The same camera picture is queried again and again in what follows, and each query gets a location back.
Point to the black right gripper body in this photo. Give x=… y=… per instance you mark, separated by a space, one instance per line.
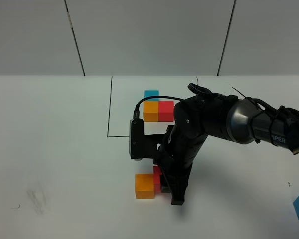
x=177 y=153

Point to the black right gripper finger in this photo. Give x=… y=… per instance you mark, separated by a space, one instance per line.
x=164 y=187
x=177 y=182

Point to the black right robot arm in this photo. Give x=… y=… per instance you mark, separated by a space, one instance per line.
x=226 y=117

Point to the red template cube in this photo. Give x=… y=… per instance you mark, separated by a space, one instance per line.
x=166 y=111

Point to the orange template cube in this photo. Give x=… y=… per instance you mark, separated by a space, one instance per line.
x=151 y=111

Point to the blue template cube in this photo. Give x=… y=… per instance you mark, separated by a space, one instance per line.
x=149 y=93

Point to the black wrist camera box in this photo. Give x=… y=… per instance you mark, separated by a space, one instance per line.
x=141 y=145

